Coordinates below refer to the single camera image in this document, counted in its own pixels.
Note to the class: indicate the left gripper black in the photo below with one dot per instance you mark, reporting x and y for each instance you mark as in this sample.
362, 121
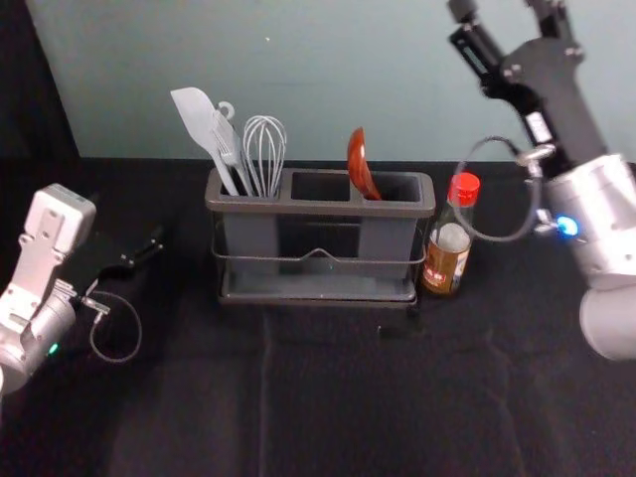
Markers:
97, 261

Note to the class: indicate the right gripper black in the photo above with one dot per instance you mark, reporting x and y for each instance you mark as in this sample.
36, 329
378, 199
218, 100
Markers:
556, 99

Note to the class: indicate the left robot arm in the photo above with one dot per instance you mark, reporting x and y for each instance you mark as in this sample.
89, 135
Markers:
42, 278

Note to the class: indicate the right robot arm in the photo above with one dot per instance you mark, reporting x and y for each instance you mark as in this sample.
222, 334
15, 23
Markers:
603, 233

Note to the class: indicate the grey fork with hook end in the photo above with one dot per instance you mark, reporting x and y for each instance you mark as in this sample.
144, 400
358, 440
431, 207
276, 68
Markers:
229, 149

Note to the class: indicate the grey silicone spatula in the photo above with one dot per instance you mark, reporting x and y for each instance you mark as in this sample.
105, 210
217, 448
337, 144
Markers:
195, 116

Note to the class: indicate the black rack with steel bars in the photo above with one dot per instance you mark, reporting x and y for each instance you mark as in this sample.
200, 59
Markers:
318, 243

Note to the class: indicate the black backdrop curtain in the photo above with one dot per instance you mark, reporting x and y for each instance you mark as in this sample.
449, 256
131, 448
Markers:
30, 84

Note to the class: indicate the brown wooden spoon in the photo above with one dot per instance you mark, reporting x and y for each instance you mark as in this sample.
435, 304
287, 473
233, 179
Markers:
358, 159

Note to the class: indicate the black table cloth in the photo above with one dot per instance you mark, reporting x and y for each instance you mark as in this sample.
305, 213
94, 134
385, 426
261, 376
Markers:
318, 397

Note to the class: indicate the clear bottle with red cap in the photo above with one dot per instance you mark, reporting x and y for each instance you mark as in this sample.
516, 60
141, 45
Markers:
446, 263

